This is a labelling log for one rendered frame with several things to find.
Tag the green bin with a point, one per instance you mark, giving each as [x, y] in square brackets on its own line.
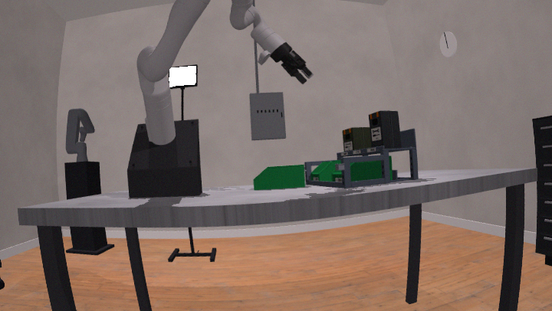
[364, 171]
[324, 170]
[275, 177]

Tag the olive green tool case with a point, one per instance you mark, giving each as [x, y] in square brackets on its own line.
[356, 138]

